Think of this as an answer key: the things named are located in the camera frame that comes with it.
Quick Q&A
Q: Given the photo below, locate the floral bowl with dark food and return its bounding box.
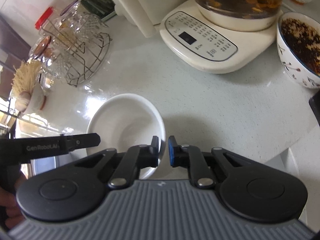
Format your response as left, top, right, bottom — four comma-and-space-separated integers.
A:
277, 12, 319, 89

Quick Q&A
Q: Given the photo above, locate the left hand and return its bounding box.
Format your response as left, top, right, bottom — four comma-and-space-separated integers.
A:
1, 187, 25, 230

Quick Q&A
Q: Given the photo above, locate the garlic bulb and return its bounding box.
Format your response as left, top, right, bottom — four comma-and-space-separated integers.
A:
15, 91, 31, 112

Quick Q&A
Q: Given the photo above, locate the glass kettle pot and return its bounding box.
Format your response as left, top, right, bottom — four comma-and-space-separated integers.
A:
195, 0, 283, 32

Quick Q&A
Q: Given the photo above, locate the dried noodle bundle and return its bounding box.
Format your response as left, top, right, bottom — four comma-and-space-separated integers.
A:
12, 60, 42, 98

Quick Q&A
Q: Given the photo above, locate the wire basket of glasses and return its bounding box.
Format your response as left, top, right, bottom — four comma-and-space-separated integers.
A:
29, 1, 112, 87

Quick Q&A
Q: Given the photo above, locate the red lid plastic jar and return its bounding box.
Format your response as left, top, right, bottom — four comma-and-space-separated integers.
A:
35, 7, 59, 38

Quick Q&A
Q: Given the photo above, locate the white bowl with noodles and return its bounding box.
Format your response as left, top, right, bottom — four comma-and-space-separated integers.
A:
22, 82, 46, 114

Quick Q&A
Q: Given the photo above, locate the small white bowl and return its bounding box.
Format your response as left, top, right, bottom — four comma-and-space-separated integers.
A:
86, 93, 166, 180

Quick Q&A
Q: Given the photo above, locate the white electric kettle base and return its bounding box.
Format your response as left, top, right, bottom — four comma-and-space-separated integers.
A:
159, 0, 277, 74

